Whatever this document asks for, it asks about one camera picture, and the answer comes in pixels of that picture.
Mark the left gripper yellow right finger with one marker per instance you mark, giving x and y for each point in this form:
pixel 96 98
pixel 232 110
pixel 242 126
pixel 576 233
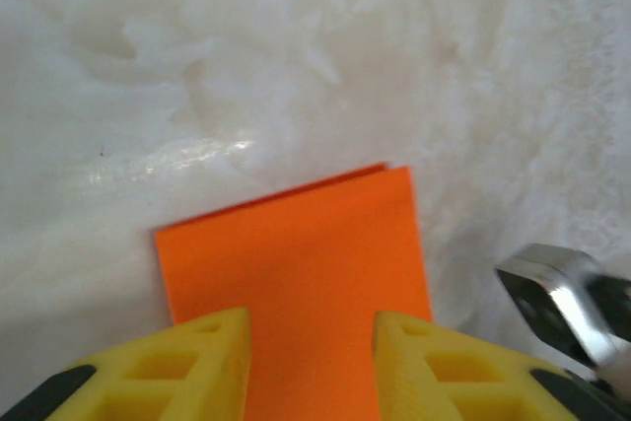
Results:
pixel 468 381

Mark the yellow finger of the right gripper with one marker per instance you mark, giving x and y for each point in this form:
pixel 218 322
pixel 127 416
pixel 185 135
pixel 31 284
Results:
pixel 557 293

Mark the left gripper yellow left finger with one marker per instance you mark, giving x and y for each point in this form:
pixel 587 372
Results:
pixel 162 376

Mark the orange paper sheet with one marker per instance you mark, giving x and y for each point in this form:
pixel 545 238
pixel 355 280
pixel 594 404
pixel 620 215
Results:
pixel 305 253

